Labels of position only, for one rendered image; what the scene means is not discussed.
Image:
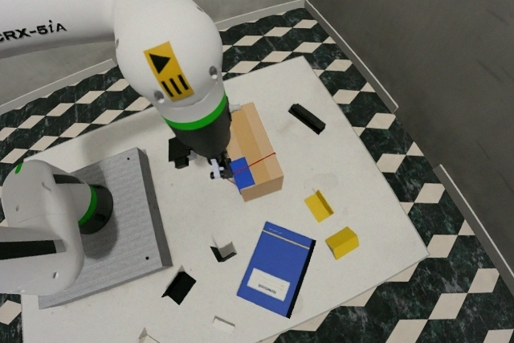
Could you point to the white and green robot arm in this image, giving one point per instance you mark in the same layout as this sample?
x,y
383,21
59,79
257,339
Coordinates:
x,y
162,46

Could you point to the blue notebook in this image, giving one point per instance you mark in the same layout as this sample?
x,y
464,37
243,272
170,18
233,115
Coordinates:
x,y
277,269

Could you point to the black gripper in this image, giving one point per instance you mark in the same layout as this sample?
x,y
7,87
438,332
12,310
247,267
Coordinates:
x,y
216,156

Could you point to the tan cardboard carton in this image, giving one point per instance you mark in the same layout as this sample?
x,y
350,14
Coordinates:
x,y
249,139

